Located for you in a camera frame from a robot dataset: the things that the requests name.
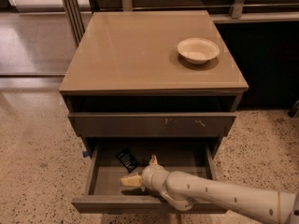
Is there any open middle drawer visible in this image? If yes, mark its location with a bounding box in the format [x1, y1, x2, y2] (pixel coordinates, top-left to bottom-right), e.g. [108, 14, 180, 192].
[72, 139, 216, 215]

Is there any blue tape piece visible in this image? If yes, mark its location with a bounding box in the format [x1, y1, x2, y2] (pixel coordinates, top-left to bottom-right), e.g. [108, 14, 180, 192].
[82, 151, 89, 158]

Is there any metal shelf frame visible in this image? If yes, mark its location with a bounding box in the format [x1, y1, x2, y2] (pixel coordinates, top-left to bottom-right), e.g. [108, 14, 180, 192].
[57, 0, 299, 47]

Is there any grey drawer cabinet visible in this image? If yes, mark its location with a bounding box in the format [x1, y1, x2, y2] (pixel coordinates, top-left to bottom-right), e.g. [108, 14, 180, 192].
[60, 11, 249, 153]

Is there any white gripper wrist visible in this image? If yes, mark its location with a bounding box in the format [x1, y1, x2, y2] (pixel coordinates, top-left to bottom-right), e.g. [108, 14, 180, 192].
[121, 155, 169, 191]

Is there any closed grey upper drawer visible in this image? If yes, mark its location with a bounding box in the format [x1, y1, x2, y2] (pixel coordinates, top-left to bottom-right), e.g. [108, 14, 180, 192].
[68, 112, 235, 138]

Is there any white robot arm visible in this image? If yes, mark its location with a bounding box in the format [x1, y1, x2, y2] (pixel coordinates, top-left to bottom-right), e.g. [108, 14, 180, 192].
[121, 156, 299, 224]

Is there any white paper bowl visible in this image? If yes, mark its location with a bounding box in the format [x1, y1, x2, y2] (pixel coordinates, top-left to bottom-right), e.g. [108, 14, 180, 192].
[178, 38, 220, 64]

